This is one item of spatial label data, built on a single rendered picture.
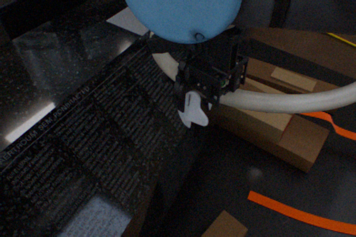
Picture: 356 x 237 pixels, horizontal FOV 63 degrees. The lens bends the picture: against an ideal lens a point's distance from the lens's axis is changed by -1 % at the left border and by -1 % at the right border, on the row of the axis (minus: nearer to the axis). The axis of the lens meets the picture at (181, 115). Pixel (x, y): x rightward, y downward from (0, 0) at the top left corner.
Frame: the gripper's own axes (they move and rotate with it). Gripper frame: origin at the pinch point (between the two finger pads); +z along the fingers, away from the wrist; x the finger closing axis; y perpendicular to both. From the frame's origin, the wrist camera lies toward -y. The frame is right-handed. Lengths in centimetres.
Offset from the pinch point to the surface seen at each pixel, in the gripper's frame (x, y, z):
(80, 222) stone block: -25.9, -10.2, 21.2
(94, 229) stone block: -24.6, -8.1, 23.7
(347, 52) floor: 178, -8, 86
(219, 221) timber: 14, 1, 73
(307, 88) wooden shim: 110, -9, 75
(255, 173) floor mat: 49, -3, 85
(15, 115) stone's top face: -22.6, -31.4, 4.9
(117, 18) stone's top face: 17.0, -45.5, 4.3
